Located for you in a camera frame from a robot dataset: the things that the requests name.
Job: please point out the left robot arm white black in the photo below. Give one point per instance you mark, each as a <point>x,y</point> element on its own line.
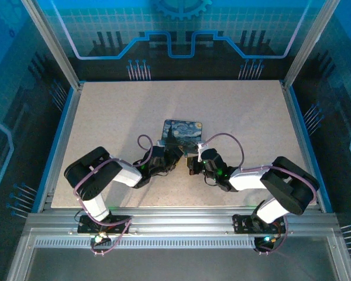
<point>123,174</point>

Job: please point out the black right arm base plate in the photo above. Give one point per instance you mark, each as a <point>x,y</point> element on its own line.
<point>242,224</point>

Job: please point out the starry night painted box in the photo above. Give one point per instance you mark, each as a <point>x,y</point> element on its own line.
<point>182,130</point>

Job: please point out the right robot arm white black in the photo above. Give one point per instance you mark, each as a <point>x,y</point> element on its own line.
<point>280,181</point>

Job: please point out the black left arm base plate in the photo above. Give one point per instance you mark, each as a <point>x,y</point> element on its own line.
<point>117,224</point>

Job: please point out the aluminium side frame rail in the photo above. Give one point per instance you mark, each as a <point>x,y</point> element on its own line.
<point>61,140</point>
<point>302,140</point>

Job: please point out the aluminium frame post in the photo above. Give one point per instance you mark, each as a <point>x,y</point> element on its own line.
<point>51,44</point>
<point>310,44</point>

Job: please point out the aluminium front frame rail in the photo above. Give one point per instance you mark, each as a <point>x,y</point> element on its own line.
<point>178,219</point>

